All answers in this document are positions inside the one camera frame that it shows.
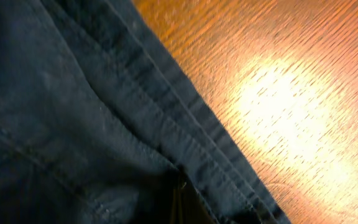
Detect navy blue shorts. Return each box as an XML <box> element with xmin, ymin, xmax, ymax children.
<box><xmin>0</xmin><ymin>0</ymin><xmax>288</xmax><ymax>223</ymax></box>

